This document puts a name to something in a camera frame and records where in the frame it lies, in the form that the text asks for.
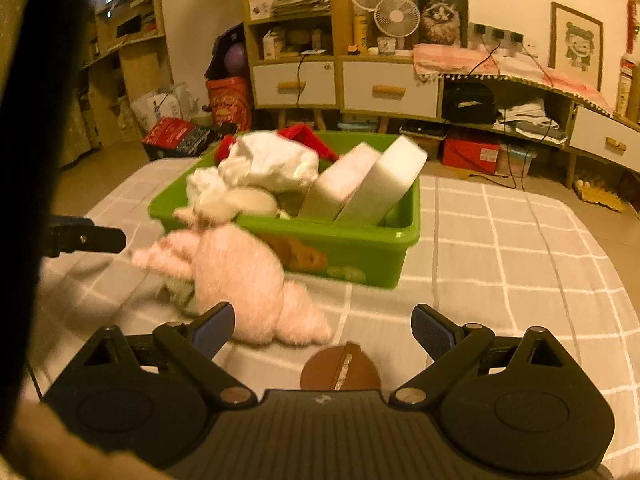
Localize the egg tray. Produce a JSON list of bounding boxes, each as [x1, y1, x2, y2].
[[573, 177, 627, 214]]

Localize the small white desk fan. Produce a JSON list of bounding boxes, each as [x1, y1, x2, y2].
[[373, 0, 421, 54]]

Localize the clear plastic storage box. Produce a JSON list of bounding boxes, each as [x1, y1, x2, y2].
[[499, 144, 539, 179]]

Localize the folded clothes pile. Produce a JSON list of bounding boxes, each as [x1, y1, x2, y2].
[[494, 99, 569, 144]]

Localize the white plastic bag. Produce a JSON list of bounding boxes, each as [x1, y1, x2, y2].
[[130, 84, 194, 131]]

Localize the red white santa plush toy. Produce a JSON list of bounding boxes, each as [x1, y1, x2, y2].
[[215, 126, 341, 164]]

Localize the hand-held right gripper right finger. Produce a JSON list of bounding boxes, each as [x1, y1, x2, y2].
[[388, 303, 582, 409]]

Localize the white carton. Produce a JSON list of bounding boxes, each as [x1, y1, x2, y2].
[[262, 27, 286, 59]]

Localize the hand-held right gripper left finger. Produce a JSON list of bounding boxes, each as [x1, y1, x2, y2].
[[74, 301, 257, 409]]

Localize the black bag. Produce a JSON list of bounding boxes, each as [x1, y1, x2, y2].
[[442, 81, 497, 124]]

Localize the stack of papers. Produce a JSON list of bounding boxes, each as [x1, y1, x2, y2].
[[272, 0, 332, 17]]

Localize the purple ball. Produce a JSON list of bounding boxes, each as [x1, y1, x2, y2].
[[223, 42, 247, 74]]

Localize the pink towel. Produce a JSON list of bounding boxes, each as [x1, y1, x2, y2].
[[412, 42, 614, 112]]

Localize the brown round disc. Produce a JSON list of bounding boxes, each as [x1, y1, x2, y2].
[[300, 342, 384, 392]]

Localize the pink sponge block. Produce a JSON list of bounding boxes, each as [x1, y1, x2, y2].
[[298, 142, 382, 221]]

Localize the framed cartoon drawing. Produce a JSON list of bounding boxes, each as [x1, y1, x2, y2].
[[549, 2, 605, 92]]

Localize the white sponge block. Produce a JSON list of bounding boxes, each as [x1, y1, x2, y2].
[[334, 135, 429, 226]]

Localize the red printed bag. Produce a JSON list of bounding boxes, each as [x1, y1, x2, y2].
[[204, 76, 253, 131]]

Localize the yellow bottle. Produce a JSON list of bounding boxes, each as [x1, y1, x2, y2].
[[352, 12, 369, 54]]

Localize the small white cloth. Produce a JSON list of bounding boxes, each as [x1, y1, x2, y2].
[[186, 166, 237, 212]]

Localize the red and black box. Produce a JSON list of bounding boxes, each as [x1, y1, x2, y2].
[[142, 117, 211, 161]]

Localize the white drawer with wooden handle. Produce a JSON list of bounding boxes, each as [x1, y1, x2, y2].
[[251, 60, 337, 109], [569, 105, 640, 174], [342, 57, 444, 119]]

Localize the wooden cabinet unit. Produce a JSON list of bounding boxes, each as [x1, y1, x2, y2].
[[242, 0, 640, 192]]

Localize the framed cat picture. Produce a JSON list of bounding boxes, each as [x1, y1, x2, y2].
[[412, 0, 470, 49]]

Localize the green plastic bin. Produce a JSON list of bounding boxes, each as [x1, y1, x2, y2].
[[148, 130, 422, 290]]

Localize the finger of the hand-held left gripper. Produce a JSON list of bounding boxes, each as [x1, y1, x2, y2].
[[47, 215, 127, 259]]

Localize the grey checked bed sheet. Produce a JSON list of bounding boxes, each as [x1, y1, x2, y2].
[[30, 156, 640, 480]]

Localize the large white cloth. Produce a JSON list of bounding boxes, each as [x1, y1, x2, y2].
[[217, 132, 321, 194]]

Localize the wooden bookshelf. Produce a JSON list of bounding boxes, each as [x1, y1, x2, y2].
[[79, 0, 172, 152]]

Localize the dark strap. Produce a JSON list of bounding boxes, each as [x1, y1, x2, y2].
[[0, 0, 103, 411]]

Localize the person's left forearm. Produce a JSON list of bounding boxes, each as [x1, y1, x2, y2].
[[0, 400, 166, 480]]

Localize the pink bunny plush toy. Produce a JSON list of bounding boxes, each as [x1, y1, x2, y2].
[[131, 186, 335, 347]]

